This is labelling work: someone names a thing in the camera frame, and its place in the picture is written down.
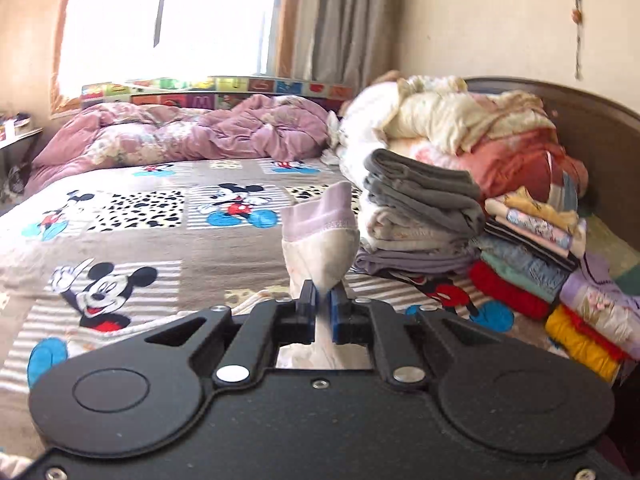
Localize stack of colourful folded clothes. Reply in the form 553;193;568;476
467;186;588;321

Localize pale green cloth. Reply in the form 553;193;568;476
586;216;640;281

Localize pink blanket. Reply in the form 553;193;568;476
390;127;588;211

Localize white floral quilted garment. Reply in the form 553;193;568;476
220;182;376;371

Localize wall hanging ornament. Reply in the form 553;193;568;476
571;0;586;81

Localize cartoon mouse printed blanket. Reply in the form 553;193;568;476
0;157;576;461

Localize grey plastic bag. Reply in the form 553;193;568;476
0;164;27;203

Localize window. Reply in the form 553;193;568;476
50;0;291;111

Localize lilac floral folded cloth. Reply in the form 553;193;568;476
560;252;640;358

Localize stack of grey folded clothes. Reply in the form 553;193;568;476
352;149;486;276

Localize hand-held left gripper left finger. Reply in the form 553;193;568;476
142;280;319;391

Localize white quilt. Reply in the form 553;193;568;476
327;80;416;186

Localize white desk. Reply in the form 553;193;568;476
0;112;45;161

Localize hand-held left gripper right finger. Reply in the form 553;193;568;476
323;284;499;391

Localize grey curtain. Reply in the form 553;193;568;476
272;0;408;96

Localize yellow folded cloth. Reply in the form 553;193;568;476
544;305;632;383

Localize colourful alphabet foam mat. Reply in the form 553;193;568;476
80;75;356;111

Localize dark wooden headboard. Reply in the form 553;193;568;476
462;76;640;253

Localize purple floral duvet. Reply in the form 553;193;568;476
32;94;333;183

